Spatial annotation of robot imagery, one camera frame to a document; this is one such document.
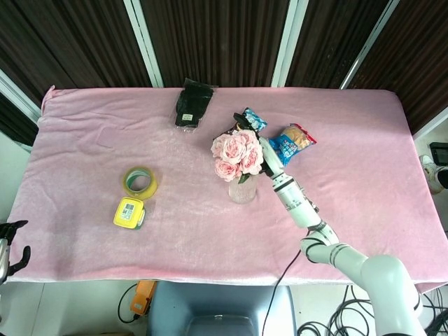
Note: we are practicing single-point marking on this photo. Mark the yellow tape roll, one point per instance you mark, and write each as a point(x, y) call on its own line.
point(140, 183)

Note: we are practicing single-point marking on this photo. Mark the yellow lidded box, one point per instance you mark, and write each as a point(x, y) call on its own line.
point(129, 213)

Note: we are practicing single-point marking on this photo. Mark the black packaged item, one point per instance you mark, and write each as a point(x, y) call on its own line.
point(193, 105)

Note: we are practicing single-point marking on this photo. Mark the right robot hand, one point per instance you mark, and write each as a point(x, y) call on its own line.
point(269, 150)

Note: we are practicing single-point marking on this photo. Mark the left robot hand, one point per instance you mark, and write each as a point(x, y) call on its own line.
point(8, 252)

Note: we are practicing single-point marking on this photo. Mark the pink rose bouquet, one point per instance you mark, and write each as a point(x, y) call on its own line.
point(238, 154)

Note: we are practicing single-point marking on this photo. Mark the pink tablecloth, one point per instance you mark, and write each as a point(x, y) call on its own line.
point(175, 227)

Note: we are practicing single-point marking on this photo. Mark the blue red snack bag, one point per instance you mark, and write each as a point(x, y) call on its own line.
point(292, 143)

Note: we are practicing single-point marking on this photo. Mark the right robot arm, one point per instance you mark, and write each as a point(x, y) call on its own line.
point(336, 245)

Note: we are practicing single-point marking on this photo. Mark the orange handheld controller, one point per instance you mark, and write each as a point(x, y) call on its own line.
point(143, 295)

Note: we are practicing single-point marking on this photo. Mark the clear glass vase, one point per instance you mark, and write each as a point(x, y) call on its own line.
point(243, 190)

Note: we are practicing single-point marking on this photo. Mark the black device on floor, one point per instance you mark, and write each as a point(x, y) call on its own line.
point(439, 152)

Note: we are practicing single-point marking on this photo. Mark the grey blue chair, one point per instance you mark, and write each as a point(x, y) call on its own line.
point(220, 309)

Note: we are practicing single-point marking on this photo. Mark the brown blue snack bag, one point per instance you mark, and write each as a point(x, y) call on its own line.
point(255, 119)

